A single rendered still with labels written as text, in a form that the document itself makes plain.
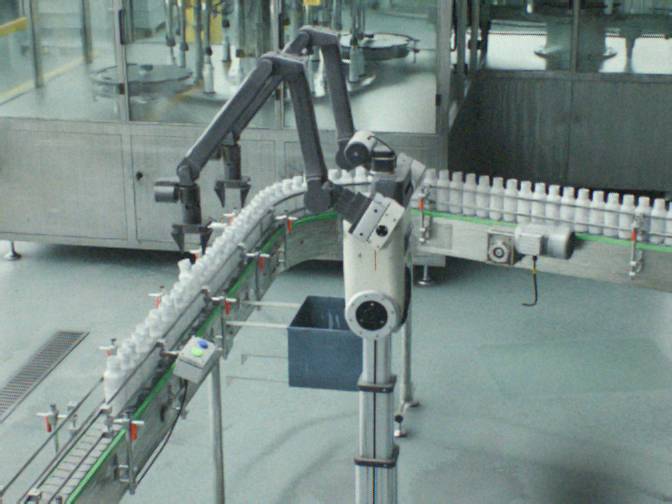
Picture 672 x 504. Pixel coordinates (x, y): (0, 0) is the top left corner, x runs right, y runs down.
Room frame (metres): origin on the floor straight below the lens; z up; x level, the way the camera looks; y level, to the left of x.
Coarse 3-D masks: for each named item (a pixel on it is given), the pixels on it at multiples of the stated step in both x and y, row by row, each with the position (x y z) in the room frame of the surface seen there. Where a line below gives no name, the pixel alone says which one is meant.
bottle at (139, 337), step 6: (132, 336) 3.40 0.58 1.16; (138, 336) 3.39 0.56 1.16; (144, 336) 3.41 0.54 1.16; (138, 342) 3.39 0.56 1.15; (144, 342) 3.40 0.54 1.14; (138, 348) 3.38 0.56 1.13; (144, 348) 3.39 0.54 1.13; (144, 354) 3.38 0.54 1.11; (144, 366) 3.38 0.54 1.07; (144, 372) 3.38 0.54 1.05; (144, 378) 3.38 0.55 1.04; (150, 378) 3.40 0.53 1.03; (150, 384) 3.40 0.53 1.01
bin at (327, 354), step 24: (312, 312) 4.26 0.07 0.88; (336, 312) 4.25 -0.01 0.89; (288, 336) 3.97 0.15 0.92; (312, 336) 3.95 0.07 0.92; (336, 336) 3.94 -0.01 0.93; (288, 360) 3.97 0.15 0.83; (312, 360) 3.95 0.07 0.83; (336, 360) 3.94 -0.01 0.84; (360, 360) 3.92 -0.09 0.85; (288, 384) 3.97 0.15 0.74; (312, 384) 3.95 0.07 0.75; (336, 384) 3.94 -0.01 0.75
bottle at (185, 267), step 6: (180, 264) 3.92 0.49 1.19; (186, 264) 3.92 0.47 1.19; (180, 270) 3.93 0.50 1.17; (186, 270) 3.91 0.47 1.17; (192, 270) 3.92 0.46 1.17; (180, 276) 3.92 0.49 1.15; (192, 276) 3.91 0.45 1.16; (198, 276) 3.94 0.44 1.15; (198, 282) 3.92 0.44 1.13; (198, 288) 3.91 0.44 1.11; (198, 300) 3.90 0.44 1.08; (198, 306) 3.90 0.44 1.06
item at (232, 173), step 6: (240, 162) 3.89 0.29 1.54; (228, 168) 3.87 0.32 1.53; (234, 168) 3.87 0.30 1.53; (240, 168) 3.89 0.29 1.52; (222, 174) 3.93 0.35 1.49; (228, 174) 3.87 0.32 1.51; (234, 174) 3.87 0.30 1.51; (240, 174) 3.88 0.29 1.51; (216, 180) 3.87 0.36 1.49; (222, 180) 3.87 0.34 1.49; (228, 180) 3.87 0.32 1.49; (234, 180) 3.86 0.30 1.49; (240, 180) 3.87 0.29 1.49; (246, 180) 3.87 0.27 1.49
